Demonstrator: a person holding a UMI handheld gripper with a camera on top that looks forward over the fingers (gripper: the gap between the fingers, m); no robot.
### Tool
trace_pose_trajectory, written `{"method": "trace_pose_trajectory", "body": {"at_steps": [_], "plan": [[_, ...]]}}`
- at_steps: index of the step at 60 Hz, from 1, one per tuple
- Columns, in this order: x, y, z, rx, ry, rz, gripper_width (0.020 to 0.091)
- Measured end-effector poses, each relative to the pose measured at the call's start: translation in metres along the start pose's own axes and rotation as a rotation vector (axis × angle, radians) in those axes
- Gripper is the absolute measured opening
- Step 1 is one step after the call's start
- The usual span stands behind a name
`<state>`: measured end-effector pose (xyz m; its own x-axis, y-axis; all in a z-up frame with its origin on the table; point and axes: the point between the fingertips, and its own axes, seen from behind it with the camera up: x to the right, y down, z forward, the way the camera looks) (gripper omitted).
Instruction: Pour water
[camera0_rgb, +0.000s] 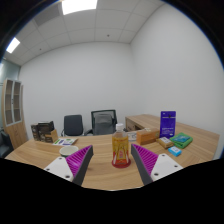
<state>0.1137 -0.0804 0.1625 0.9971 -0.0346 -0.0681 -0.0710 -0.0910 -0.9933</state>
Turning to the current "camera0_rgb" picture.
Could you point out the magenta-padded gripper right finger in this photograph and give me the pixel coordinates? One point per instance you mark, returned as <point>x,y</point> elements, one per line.
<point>165,165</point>

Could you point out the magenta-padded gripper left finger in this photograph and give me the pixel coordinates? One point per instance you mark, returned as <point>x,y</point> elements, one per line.
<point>60,166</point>

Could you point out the orange-label tea bottle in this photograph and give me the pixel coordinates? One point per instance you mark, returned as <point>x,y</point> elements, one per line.
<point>120,146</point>

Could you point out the small light blue box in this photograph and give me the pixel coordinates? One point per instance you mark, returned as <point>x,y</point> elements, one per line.
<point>174,151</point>

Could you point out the small tan labelled box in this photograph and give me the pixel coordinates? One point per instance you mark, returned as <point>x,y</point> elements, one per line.
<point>164,142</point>

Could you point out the white and green pamphlet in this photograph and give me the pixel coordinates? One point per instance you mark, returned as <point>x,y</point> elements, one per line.
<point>65,141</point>

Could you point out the green flat packet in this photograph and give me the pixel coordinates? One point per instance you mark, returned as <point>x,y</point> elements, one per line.
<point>181,140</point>

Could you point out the tan wooden box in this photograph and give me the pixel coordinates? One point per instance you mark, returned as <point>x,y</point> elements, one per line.
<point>147,136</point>

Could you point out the purple standing pouch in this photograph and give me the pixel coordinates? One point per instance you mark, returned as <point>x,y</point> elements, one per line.
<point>168,124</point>

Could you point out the small dark brown box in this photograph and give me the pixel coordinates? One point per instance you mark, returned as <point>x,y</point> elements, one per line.
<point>34,131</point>

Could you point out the dark grey padded chair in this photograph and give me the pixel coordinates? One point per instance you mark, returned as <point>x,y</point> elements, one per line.
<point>73,125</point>

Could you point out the white paper sheet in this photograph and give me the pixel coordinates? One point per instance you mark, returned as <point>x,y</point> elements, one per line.
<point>132,135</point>

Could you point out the wooden glass-door shelf cabinet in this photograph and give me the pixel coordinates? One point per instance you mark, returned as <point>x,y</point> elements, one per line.
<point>16,130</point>

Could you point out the black leather sofa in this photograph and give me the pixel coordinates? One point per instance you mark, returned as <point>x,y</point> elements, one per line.
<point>5,146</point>

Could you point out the black mesh office chair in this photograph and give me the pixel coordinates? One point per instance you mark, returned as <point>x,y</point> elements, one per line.
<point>104,122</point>

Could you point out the small square ceiling light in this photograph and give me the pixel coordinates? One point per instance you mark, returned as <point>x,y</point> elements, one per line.
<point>13,45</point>

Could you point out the ceiling air vent grille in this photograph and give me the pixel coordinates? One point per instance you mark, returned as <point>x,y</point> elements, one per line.
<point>47,14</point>

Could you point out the large square ceiling light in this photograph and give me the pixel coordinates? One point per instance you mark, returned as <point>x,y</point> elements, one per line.
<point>79,6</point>

